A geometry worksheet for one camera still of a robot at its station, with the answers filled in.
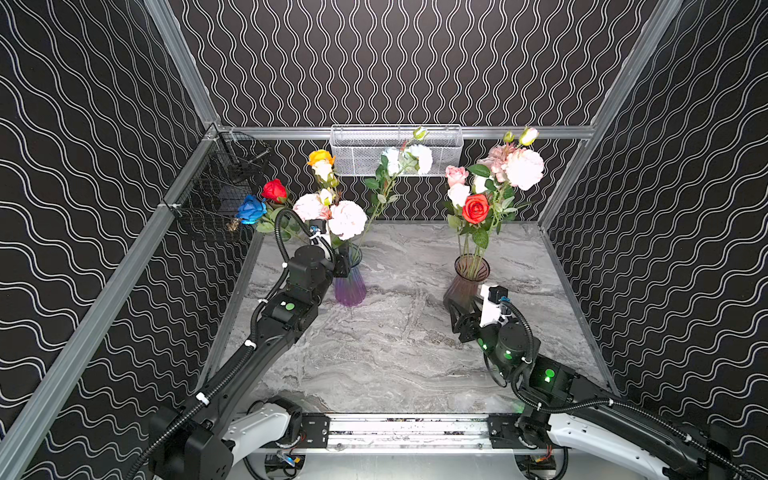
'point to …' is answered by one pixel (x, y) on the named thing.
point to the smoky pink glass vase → (470, 269)
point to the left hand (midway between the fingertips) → (346, 241)
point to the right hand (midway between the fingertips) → (461, 300)
